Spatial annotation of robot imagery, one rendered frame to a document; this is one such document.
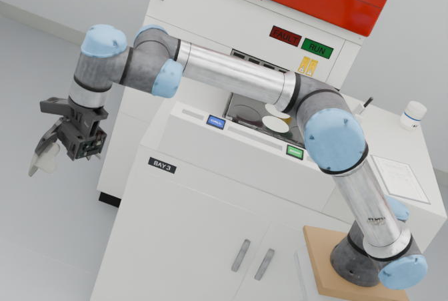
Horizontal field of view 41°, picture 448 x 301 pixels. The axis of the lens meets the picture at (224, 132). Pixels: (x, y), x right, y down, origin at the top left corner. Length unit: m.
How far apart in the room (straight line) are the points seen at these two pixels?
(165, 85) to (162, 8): 1.23
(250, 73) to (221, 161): 0.59
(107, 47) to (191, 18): 1.25
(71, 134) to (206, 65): 0.31
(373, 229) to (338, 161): 0.24
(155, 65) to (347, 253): 0.80
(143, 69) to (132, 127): 1.47
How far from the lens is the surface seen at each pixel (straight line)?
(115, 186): 2.78
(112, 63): 1.12
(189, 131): 1.80
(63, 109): 1.23
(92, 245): 2.67
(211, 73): 1.26
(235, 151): 1.80
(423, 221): 1.93
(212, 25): 2.32
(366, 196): 1.33
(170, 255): 2.09
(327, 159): 1.22
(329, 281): 1.63
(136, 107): 2.53
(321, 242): 1.75
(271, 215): 1.92
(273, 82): 1.30
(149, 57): 1.13
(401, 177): 1.99
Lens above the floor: 1.85
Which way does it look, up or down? 30 degrees down
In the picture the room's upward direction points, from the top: 22 degrees clockwise
